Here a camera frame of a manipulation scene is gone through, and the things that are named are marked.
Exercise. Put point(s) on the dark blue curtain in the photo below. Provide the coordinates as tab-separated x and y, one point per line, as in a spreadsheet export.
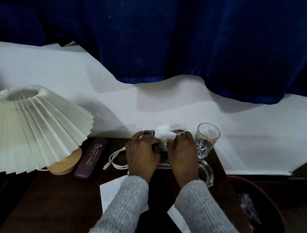
153	36

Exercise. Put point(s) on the person's right hand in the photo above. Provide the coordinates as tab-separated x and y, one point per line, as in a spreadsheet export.
183	160

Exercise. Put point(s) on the black mobile phone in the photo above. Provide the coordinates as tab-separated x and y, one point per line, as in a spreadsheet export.
163	160

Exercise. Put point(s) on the clear drinking glass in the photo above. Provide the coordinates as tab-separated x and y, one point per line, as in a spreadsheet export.
206	141

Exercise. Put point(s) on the person's left thumb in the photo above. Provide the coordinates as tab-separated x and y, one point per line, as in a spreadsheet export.
157	145

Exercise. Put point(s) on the crumpled wrapper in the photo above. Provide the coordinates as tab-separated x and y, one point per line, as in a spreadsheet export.
249	211

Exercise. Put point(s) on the person's right thumb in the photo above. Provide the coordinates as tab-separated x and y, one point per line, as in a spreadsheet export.
171	145

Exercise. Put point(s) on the white tissue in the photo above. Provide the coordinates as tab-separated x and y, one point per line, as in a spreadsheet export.
164	134

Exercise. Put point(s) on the clear glass ashtray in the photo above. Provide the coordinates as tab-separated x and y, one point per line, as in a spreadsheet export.
205	171

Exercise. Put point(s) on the dark red waste bin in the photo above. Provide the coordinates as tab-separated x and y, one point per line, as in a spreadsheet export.
266	204

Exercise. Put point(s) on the person's left hand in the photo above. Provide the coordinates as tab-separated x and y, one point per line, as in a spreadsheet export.
141	158

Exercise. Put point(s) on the person's right forearm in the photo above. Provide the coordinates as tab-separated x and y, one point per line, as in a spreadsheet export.
201	208

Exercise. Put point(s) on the wooden lamp base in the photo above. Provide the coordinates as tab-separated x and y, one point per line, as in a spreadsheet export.
66	164

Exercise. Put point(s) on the maroon spectacle case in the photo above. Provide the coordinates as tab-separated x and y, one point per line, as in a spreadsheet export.
92	157

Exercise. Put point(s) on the white pleated lampshade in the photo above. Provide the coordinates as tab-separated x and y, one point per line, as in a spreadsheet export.
36	129

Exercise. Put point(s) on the white paper sheet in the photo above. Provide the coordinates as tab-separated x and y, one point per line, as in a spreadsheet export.
178	219
109	192

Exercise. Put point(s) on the person's left forearm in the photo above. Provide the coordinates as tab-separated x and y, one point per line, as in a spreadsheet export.
124	206

